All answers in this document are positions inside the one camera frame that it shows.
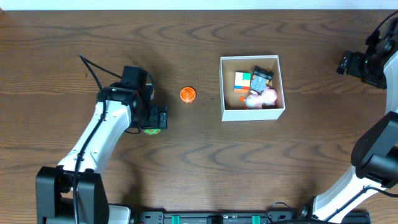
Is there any green ball with red numbers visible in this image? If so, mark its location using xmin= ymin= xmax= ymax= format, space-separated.
xmin=143 ymin=129 xmax=161 ymax=136

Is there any orange round plastic toy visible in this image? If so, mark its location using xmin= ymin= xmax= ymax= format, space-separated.
xmin=180 ymin=86 xmax=197 ymax=103

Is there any multicoloured puzzle cube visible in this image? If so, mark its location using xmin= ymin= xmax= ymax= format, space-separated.
xmin=233 ymin=72 xmax=251 ymax=93

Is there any pink and white duck figure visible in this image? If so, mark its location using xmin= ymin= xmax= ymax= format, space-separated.
xmin=239 ymin=86 xmax=278 ymax=110

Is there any grey and yellow toy truck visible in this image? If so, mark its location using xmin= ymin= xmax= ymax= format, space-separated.
xmin=251 ymin=66 xmax=274 ymax=93

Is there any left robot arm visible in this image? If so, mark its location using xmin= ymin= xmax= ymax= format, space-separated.
xmin=35 ymin=83 xmax=167 ymax=223

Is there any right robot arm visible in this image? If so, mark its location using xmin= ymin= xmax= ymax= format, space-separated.
xmin=301 ymin=14 xmax=397 ymax=223

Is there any white cardboard box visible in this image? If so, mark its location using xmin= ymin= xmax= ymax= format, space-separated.
xmin=219 ymin=55 xmax=285 ymax=121

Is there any black mounting rail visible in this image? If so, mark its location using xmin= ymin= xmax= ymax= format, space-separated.
xmin=130 ymin=210 xmax=371 ymax=224

